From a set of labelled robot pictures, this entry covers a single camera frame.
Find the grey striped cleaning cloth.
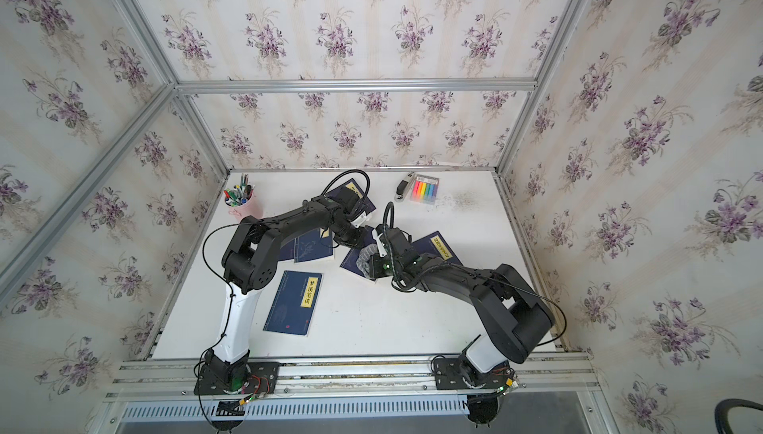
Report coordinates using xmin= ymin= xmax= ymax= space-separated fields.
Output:
xmin=353 ymin=243 xmax=379 ymax=279

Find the blue book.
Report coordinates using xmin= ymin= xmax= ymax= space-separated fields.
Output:
xmin=412 ymin=231 xmax=462 ymax=265
xmin=340 ymin=227 xmax=377 ymax=278
xmin=263 ymin=270 xmax=323 ymax=336
xmin=294 ymin=229 xmax=334 ymax=263
xmin=327 ymin=179 xmax=376 ymax=214
xmin=278 ymin=238 xmax=297 ymax=262

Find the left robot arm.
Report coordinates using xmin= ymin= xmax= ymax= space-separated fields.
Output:
xmin=202 ymin=188 xmax=368 ymax=374

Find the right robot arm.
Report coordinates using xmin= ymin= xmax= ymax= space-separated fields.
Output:
xmin=369 ymin=253 xmax=556 ymax=378

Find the grey black stapler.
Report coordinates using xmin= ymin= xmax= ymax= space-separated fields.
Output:
xmin=395 ymin=172 xmax=416 ymax=201

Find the clear box of highlighters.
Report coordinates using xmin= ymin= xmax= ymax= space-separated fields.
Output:
xmin=411 ymin=175 xmax=439 ymax=205

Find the pink pen cup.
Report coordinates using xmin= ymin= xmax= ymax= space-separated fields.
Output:
xmin=224 ymin=173 xmax=263 ymax=223

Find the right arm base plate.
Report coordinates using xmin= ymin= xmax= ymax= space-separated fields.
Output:
xmin=429 ymin=355 xmax=516 ymax=391

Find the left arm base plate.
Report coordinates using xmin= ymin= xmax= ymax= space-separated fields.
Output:
xmin=194 ymin=360 xmax=281 ymax=396

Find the aluminium rail frame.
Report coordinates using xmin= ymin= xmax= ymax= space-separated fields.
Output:
xmin=91 ymin=353 xmax=612 ymax=433

